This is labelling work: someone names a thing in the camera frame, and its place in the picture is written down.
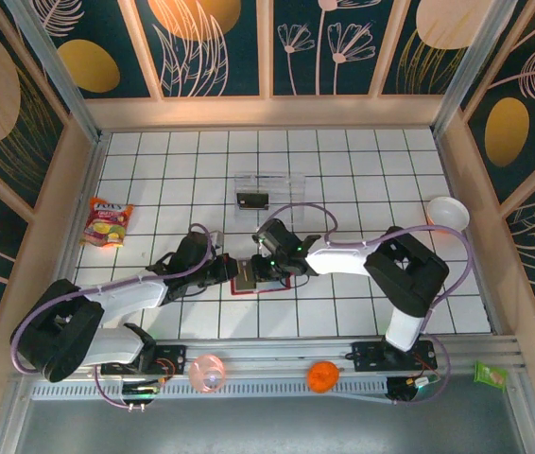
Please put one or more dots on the dark credit card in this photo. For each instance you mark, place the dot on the dark credit card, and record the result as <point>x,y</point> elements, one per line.
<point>246,276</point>

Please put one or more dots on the red card holder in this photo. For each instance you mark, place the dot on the red card holder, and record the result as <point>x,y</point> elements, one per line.
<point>258,289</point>

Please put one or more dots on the black credit card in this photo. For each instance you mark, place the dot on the black credit card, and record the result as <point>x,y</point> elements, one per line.
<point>253,201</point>

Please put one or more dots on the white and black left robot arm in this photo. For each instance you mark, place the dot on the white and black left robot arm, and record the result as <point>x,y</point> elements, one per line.
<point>130,298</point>

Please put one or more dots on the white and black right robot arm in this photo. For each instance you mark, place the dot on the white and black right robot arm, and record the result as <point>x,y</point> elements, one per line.
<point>343,260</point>

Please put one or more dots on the clear acrylic tray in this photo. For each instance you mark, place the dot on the clear acrylic tray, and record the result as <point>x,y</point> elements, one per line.
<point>286,189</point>

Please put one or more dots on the fruit candy bag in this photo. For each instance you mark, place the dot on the fruit candy bag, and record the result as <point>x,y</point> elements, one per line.
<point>107,222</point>

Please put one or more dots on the pink transparent ball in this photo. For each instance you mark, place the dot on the pink transparent ball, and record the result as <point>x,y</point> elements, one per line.
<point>206,373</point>

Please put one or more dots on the orange ball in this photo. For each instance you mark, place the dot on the orange ball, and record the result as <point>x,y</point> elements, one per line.
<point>322,376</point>

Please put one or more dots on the white and orange bowl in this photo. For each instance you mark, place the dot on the white and orange bowl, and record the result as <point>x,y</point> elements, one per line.
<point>447,213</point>

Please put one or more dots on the green snack packet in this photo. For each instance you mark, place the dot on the green snack packet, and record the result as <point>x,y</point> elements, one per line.
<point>489,375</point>

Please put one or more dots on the aluminium mounting rail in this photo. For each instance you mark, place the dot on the aluminium mounting rail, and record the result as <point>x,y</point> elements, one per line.
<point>272,359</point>

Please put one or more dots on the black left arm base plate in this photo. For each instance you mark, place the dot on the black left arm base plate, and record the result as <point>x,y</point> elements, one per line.
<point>173,359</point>

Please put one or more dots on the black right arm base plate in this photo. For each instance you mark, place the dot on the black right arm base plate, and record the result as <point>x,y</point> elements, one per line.
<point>367,354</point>

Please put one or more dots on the aluminium frame post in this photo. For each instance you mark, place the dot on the aluminium frame post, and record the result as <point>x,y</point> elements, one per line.
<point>50,61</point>
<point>474,61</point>

